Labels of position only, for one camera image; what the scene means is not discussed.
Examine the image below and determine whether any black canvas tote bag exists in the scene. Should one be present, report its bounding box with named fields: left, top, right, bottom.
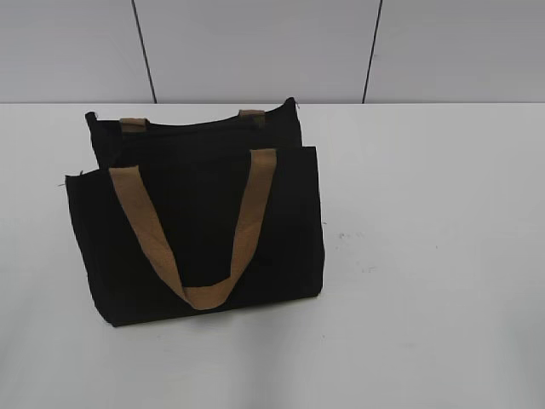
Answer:
left=66, top=98, right=325, bottom=327

